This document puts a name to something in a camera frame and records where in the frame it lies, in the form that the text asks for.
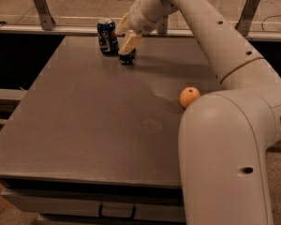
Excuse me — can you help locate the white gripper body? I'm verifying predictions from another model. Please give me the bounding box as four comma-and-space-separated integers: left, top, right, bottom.
128, 0, 154, 35

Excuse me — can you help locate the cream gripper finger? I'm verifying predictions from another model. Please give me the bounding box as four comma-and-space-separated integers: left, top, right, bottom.
118, 30, 142, 55
115, 13, 129, 36

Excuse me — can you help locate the dark blue rxbar wrapper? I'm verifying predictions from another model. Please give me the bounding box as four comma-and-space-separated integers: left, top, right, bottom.
119, 49, 136, 66

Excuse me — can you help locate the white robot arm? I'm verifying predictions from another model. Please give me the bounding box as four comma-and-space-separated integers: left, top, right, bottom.
116, 0, 281, 225

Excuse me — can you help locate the blue pepsi can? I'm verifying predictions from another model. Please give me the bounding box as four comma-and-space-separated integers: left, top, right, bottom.
96, 18, 119, 55

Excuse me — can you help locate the orange fruit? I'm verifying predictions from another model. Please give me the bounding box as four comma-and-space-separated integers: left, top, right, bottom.
179, 87, 200, 109

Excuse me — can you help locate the grey table with drawer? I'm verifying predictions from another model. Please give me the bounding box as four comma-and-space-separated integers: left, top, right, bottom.
0, 37, 220, 225

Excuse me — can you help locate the middle metal bracket post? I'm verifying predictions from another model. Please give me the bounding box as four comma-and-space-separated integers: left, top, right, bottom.
156, 16, 169, 35

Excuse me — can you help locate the metal bracket post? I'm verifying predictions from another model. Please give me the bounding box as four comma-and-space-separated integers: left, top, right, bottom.
33, 0, 55, 31
156, 16, 169, 35
235, 0, 260, 37

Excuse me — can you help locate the left metal bracket post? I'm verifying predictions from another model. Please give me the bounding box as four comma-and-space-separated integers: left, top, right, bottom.
33, 0, 55, 31

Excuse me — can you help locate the right metal bracket post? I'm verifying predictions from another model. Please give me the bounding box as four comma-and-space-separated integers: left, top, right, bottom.
235, 0, 260, 37

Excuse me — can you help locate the metal rail along window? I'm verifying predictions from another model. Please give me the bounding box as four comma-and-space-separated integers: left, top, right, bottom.
0, 23, 281, 42

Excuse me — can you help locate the black drawer handle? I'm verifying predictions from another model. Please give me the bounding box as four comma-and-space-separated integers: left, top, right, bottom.
97, 203, 137, 220

